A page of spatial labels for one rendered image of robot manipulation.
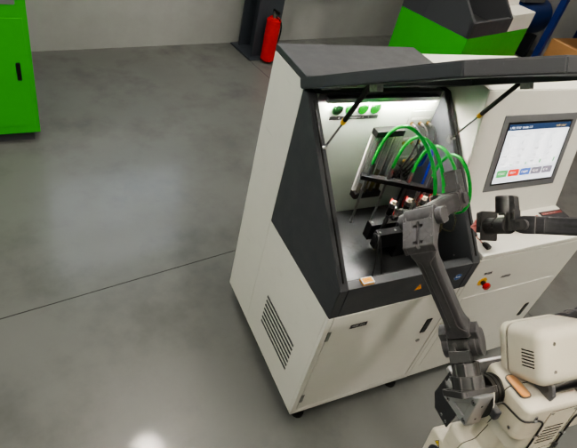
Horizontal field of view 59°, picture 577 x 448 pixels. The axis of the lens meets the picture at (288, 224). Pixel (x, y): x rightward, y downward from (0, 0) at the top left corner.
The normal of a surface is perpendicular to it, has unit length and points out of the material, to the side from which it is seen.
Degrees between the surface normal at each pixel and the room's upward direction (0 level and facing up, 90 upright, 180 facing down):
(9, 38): 90
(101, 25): 90
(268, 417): 0
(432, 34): 90
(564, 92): 76
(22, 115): 90
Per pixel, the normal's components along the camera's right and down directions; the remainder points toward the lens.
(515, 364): -0.93, 0.06
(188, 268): 0.21, -0.74
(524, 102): 0.44, 0.46
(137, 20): 0.54, 0.63
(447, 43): -0.74, 0.31
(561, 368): 0.37, -0.01
